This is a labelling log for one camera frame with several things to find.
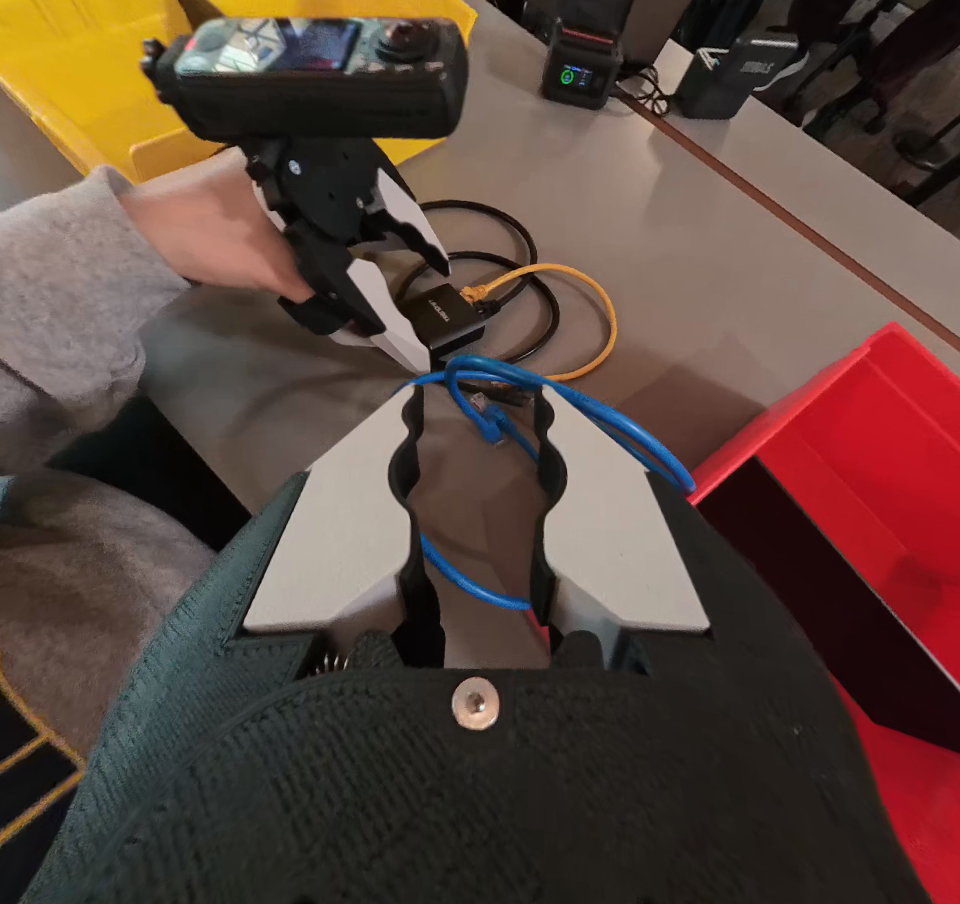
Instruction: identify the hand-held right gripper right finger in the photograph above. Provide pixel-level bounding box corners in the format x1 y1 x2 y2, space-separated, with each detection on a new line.
527 385 711 658

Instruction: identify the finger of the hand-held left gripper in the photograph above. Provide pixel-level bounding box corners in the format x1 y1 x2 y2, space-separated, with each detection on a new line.
358 167 453 279
326 255 435 374

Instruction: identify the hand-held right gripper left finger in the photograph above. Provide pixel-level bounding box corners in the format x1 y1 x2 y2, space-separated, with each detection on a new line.
243 382 447 669

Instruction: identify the black ethernet splitter box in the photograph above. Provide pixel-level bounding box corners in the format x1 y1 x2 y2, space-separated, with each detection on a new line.
396 283 489 356

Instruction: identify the black ethernet cable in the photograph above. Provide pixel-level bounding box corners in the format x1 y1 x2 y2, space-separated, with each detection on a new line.
393 199 562 410

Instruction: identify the blue ethernet cable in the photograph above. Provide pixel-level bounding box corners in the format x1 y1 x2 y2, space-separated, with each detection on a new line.
396 354 699 613

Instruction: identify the yellow ethernet cable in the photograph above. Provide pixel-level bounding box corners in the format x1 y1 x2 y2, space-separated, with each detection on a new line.
459 263 618 383

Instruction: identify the person's left forearm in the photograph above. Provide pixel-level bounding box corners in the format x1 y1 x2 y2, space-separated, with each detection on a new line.
0 165 192 474

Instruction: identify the person's left hand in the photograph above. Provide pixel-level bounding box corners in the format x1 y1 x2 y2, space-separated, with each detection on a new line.
120 160 316 299

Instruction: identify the black charger with display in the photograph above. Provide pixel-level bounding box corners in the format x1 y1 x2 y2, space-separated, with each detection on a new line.
540 0 637 112

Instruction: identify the large yellow plastic bin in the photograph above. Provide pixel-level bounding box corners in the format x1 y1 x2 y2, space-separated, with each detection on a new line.
0 0 479 185

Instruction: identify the person's torso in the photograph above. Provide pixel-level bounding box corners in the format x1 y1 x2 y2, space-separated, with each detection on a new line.
0 469 219 763

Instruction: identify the red plastic bin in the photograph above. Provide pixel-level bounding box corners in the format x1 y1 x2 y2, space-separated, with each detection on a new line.
686 321 960 904

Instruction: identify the black box with white print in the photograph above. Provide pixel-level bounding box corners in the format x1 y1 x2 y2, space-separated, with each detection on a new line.
673 32 802 121

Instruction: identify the black fabric with yellow lines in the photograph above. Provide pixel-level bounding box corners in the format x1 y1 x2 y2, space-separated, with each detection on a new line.
0 664 85 853

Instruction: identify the black chair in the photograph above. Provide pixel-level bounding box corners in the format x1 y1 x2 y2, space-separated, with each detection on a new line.
798 0 960 208

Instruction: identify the thin black charger cable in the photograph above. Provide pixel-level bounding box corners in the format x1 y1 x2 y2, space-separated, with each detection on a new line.
611 67 680 119

